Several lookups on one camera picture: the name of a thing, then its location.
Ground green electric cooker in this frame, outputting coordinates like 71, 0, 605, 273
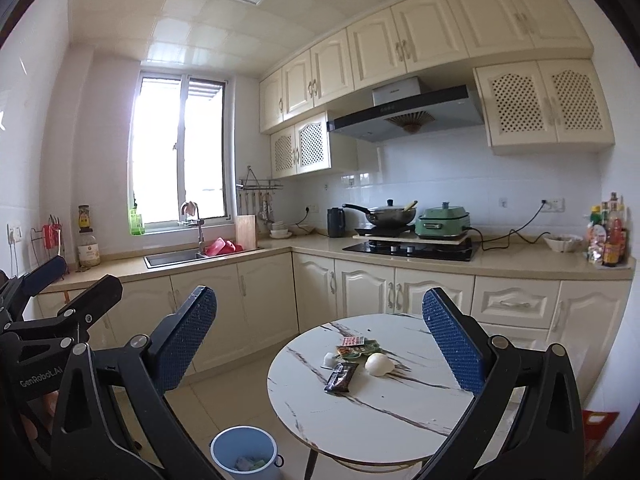
416, 201, 472, 240

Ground wooden cutting board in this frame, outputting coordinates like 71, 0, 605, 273
236, 214, 258, 250

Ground white bowl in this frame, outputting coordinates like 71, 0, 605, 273
544, 233, 583, 253

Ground steel faucet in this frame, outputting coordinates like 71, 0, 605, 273
180, 201, 206, 256

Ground kitchen window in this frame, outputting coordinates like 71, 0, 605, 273
129, 74, 236, 233

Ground black induction cooker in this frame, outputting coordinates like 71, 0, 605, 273
354, 223, 417, 237

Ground steel sink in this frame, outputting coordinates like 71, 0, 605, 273
144, 249, 208, 268

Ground black gas hob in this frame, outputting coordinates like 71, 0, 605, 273
342, 240, 480, 262

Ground cream base cabinets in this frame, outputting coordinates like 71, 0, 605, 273
35, 237, 637, 411

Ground cluster of condiment bottles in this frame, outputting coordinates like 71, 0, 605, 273
586, 191, 630, 267

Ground red plastic basket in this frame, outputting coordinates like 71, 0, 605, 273
202, 239, 244, 257

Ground small cream lattice cabinet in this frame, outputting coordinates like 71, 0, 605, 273
270, 112, 358, 180

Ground round marble table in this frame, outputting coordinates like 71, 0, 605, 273
266, 312, 506, 480

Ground wok with lid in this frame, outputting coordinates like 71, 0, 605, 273
342, 199, 418, 227

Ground black power cable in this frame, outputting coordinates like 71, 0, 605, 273
467, 202, 548, 251

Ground person's left hand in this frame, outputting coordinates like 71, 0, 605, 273
20, 391, 58, 442

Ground wire utensil holder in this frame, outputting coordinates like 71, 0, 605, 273
30, 214, 66, 261

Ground dark green foil packet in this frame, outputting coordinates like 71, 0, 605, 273
336, 340, 383, 361

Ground cream upper cabinet row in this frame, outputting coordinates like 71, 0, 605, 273
258, 0, 593, 135

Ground wide cream lattice cabinet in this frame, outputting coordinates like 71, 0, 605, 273
472, 58, 616, 153

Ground wall utensil rack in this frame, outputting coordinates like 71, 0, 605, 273
237, 165, 283, 223

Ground blue plastic bucket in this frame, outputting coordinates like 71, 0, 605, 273
209, 426, 284, 480

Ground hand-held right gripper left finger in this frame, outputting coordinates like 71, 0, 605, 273
51, 286, 226, 480

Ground dark brown snack wrapper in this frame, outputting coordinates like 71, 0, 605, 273
324, 362, 360, 395

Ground red bag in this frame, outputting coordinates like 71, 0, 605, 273
582, 410, 621, 453

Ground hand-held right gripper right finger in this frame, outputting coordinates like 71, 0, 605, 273
415, 287, 586, 480

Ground range hood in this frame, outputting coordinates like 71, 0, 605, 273
327, 76, 485, 143

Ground pale wooden board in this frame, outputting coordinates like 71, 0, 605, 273
352, 232, 463, 246

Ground black electric kettle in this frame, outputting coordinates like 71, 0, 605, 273
327, 207, 347, 238

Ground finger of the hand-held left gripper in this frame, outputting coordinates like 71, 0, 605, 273
0, 274, 123, 352
0, 255, 68, 322

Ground glass jar of grains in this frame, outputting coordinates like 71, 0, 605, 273
77, 230, 101, 268

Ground white round bun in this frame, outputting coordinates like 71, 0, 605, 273
365, 352, 396, 377

